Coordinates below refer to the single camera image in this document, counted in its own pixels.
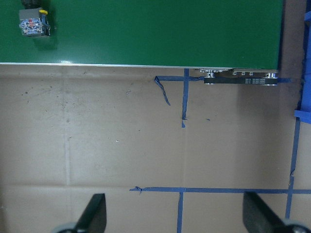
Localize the green conveyor belt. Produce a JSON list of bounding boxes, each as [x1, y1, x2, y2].
[[0, 0, 284, 77]]

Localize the yellow push button switch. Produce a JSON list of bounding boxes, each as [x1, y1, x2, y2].
[[19, 0, 50, 37]]

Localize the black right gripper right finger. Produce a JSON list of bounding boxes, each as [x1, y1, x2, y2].
[[242, 192, 289, 233]]

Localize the blue plastic bin far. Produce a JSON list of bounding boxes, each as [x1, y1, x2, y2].
[[294, 10, 311, 124]]

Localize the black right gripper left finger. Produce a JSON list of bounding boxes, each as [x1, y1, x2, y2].
[[73, 193, 107, 233]]

